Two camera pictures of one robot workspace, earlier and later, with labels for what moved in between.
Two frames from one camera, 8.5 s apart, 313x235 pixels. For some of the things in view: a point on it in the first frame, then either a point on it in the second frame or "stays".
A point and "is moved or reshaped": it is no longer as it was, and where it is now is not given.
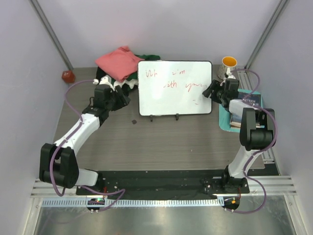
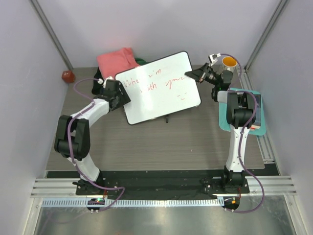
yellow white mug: (227, 62) stays
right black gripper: (214, 84) to (197, 74)
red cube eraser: (68, 76) stays
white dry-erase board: (168, 87) is moved or reshaped
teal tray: (225, 122) stays
